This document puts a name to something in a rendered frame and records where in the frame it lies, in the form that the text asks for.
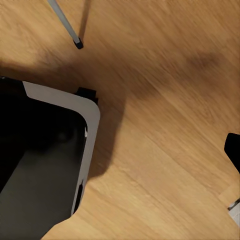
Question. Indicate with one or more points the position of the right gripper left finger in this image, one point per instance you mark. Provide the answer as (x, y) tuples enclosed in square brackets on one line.
[(12, 149)]

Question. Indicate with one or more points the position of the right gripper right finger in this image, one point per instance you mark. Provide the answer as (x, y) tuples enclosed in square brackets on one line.
[(232, 149)]

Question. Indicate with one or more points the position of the camera tripod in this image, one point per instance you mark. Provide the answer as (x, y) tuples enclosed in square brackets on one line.
[(56, 7)]

